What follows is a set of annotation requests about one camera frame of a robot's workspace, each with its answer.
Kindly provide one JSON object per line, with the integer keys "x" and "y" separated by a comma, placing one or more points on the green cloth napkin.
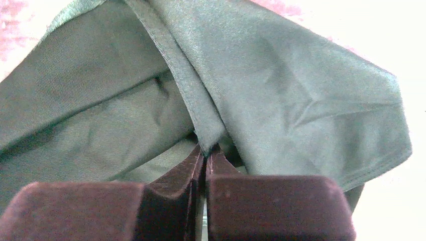
{"x": 124, "y": 90}

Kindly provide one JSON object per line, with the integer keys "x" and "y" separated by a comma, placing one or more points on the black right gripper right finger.
{"x": 295, "y": 207}

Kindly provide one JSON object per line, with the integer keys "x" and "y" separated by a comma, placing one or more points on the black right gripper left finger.
{"x": 165, "y": 209}

